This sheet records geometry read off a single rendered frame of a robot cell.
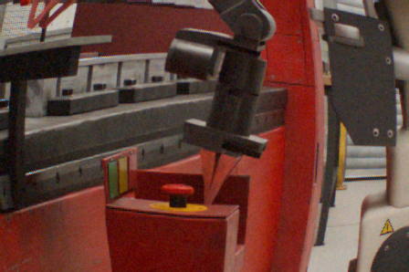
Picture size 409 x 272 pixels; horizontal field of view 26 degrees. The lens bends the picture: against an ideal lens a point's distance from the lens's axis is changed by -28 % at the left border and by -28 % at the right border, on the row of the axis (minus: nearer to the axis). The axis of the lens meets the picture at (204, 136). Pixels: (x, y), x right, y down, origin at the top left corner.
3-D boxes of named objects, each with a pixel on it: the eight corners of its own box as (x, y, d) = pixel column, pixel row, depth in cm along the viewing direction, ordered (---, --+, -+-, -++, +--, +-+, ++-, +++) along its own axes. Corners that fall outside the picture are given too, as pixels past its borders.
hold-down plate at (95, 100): (68, 116, 172) (70, 98, 172) (47, 116, 173) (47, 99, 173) (119, 106, 201) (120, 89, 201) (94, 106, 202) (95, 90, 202)
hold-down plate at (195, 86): (188, 95, 250) (189, 80, 249) (163, 94, 251) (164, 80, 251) (221, 90, 279) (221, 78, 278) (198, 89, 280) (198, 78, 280)
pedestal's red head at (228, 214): (222, 291, 138) (230, 166, 137) (112, 279, 141) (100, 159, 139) (242, 268, 158) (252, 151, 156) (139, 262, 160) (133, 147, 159)
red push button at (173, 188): (191, 214, 141) (191, 187, 141) (159, 213, 142) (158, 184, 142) (196, 211, 145) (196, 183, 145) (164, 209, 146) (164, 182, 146)
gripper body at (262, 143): (189, 132, 156) (204, 78, 155) (265, 153, 154) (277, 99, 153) (180, 135, 149) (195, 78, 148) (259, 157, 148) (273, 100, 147)
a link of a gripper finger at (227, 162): (176, 193, 156) (194, 123, 156) (228, 206, 155) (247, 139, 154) (166, 197, 150) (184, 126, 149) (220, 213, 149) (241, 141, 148)
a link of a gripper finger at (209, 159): (194, 197, 156) (213, 129, 155) (245, 211, 155) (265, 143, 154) (184, 203, 149) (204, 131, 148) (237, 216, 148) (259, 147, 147)
